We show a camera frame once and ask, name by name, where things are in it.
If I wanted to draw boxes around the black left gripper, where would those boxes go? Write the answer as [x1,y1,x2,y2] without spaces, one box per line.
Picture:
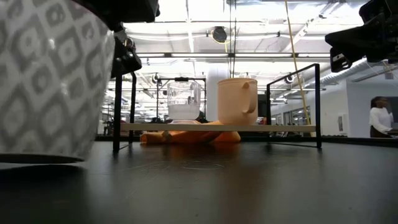
[72,0,162,79]

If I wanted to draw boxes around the clear glass mug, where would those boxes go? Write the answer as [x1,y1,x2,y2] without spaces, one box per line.
[166,80,202,123]

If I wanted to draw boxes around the grey white patterned mug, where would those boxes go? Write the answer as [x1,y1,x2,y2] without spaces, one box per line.
[0,0,116,165]

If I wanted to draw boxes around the beige ceramic mug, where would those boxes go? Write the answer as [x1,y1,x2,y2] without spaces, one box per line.
[216,77,259,126]

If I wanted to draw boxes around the person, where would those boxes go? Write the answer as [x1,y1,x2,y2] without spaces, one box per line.
[368,96,396,139]

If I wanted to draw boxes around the orange cloth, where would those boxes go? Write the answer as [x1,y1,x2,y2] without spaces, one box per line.
[139,120,242,145]

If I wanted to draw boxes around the light wooden board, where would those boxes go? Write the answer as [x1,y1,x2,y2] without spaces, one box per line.
[112,63,323,154]

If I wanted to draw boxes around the yellow cable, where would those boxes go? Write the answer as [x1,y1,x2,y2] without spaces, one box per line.
[284,0,312,126]

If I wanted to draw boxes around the black overhead camera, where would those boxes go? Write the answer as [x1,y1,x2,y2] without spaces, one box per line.
[211,26,229,44]

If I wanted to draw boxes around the black aluminium table frame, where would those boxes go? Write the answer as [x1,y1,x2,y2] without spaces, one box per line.
[95,0,398,147]

